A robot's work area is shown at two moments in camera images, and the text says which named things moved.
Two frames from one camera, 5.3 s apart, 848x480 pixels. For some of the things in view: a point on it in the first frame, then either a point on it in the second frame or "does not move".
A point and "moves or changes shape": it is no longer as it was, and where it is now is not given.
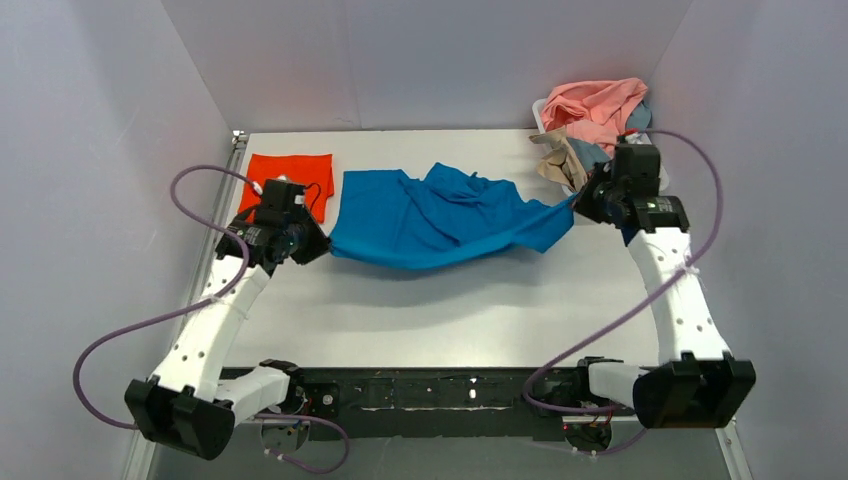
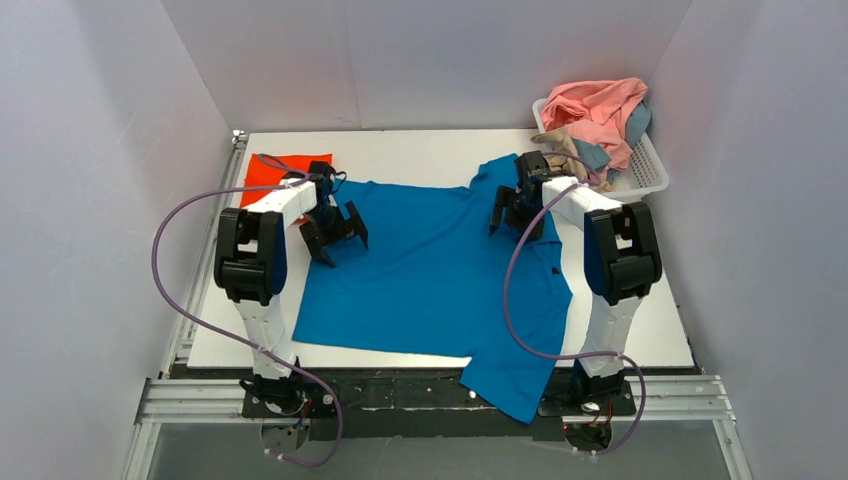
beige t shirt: (560, 162) does not move
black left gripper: (308, 237) → (334, 230)
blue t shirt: (445, 215) moves or changes shape
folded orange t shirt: (313, 171) does not move
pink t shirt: (592, 111) does not move
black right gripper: (592, 201) → (515, 204)
